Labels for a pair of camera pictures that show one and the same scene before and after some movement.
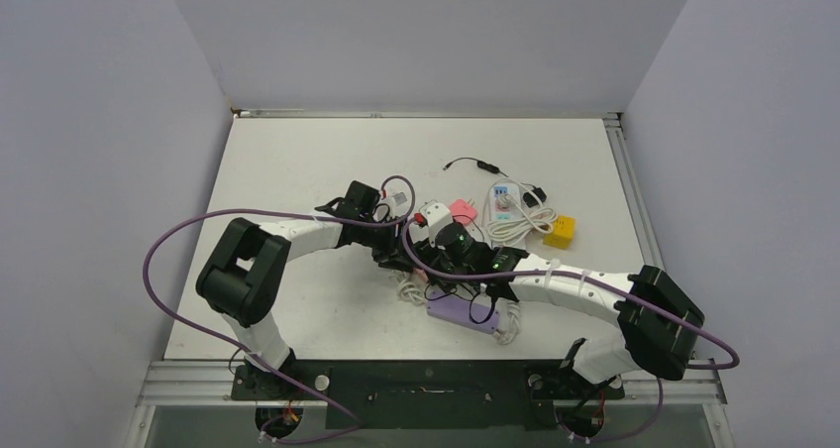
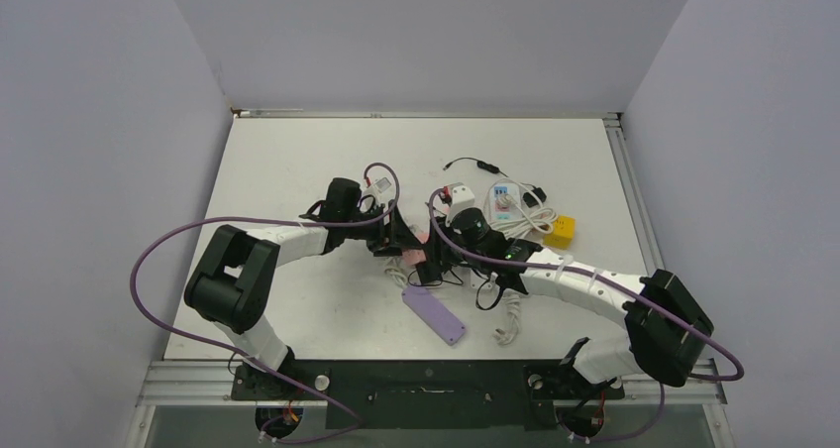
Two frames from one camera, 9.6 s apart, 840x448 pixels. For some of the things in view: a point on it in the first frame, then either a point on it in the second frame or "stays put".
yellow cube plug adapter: (562, 234) stays put
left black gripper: (393, 254) stays put
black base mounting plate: (424, 395) stays put
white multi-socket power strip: (505, 201) stays put
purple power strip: (466, 311) -> (441, 320)
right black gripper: (430, 256) -> (442, 255)
